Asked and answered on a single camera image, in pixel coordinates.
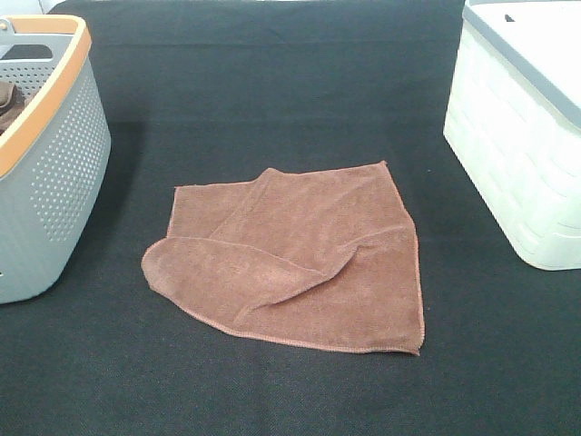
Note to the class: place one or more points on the brown microfibre towel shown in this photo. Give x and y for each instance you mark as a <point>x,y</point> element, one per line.
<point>326,260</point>

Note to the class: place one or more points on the brown towel in basket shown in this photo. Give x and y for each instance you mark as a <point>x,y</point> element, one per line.
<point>13,102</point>

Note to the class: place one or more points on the black table cloth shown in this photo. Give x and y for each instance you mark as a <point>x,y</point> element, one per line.
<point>216,92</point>

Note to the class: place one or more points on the white plastic storage box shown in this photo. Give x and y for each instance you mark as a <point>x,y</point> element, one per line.
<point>513,121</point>

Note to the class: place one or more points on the grey perforated laundry basket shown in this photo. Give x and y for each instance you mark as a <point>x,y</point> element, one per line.
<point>54,154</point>

